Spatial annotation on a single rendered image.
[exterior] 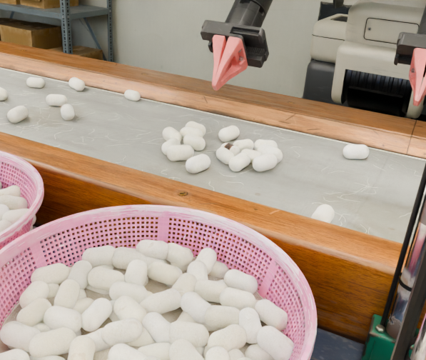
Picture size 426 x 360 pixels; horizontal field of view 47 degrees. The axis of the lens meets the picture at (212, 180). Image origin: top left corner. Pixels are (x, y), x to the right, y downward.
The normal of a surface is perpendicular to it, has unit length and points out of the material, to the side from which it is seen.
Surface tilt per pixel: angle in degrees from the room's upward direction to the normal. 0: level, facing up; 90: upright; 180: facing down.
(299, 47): 89
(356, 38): 98
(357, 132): 45
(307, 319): 75
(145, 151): 0
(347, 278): 90
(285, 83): 89
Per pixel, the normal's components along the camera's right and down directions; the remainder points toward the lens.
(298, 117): -0.25, -0.36
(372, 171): 0.07, -0.89
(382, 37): -0.48, 0.48
